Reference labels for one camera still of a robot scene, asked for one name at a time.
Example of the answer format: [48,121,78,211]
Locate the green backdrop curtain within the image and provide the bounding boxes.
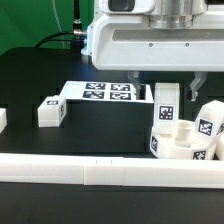
[0,0,96,56]

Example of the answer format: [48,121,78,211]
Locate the white block at left edge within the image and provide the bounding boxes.
[0,108,7,134]

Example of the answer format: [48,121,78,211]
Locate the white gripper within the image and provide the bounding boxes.
[91,0,224,102]

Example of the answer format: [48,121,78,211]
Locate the white U-shaped fence wall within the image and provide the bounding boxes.
[0,153,224,189]

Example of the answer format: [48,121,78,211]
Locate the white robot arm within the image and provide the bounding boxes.
[82,0,224,100]

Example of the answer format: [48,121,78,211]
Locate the white sheet with tags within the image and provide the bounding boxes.
[60,81,153,104]

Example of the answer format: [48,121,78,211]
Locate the black cable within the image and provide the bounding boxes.
[34,0,88,49]

